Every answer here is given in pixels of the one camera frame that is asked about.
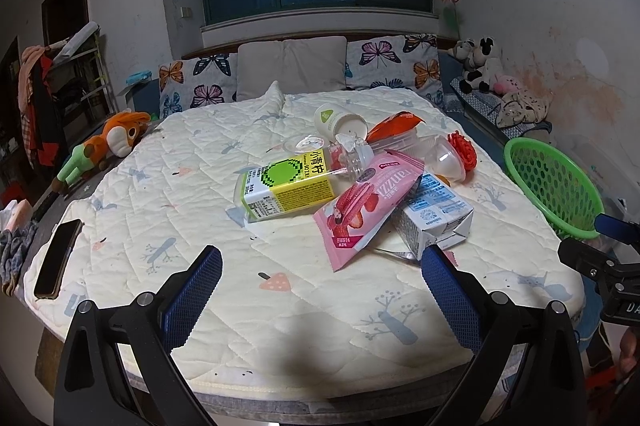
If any white blue milk carton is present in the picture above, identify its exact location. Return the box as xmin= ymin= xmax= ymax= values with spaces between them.
xmin=371 ymin=172 xmax=474 ymax=263

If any clear cup red net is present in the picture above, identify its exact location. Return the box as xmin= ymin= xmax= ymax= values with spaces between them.
xmin=404 ymin=135 xmax=468 ymax=183

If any clear bottle green yellow label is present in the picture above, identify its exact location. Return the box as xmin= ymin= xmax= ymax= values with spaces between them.
xmin=234 ymin=134 xmax=374 ymax=222

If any pink snack wrapper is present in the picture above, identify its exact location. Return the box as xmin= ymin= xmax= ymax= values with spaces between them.
xmin=314 ymin=149 xmax=424 ymax=272

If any orange red snack bag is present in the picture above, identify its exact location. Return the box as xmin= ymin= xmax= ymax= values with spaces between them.
xmin=367 ymin=111 xmax=423 ymax=144

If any white paper cup green logo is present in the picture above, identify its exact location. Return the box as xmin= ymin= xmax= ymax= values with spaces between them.
xmin=314 ymin=103 xmax=368 ymax=142

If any green plastic mesh basket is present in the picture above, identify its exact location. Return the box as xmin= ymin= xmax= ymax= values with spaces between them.
xmin=503 ymin=138 xmax=604 ymax=241

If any black smartphone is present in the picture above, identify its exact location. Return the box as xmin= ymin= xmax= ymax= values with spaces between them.
xmin=34 ymin=219 xmax=84 ymax=299

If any white quilted mattress pad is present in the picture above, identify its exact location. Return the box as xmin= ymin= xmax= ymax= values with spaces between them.
xmin=22 ymin=81 xmax=586 ymax=399

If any beige spotted plush toy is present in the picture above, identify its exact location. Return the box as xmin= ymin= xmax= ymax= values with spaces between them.
xmin=492 ymin=74 xmax=552 ymax=129

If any orange green plush toy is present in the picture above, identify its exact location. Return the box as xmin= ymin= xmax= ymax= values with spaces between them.
xmin=51 ymin=109 xmax=151 ymax=193

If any clothes rack with clothes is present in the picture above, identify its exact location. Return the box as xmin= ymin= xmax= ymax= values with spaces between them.
xmin=17 ymin=20 xmax=117 ymax=170

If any left butterfly pillow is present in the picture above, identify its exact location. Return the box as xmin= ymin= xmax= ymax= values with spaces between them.
xmin=158 ymin=53 xmax=238 ymax=119

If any butterfly pillow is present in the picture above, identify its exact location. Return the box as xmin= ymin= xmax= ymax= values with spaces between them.
xmin=158 ymin=53 xmax=238 ymax=119
xmin=345 ymin=34 xmax=444 ymax=108

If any cow plush toy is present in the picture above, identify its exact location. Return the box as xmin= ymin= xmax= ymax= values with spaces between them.
xmin=447 ymin=37 xmax=503 ymax=94

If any right butterfly pillow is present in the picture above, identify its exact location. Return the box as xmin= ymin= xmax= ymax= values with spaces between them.
xmin=345 ymin=34 xmax=444 ymax=108

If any grey plain pillow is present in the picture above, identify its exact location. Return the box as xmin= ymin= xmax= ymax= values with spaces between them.
xmin=236 ymin=36 xmax=347 ymax=100

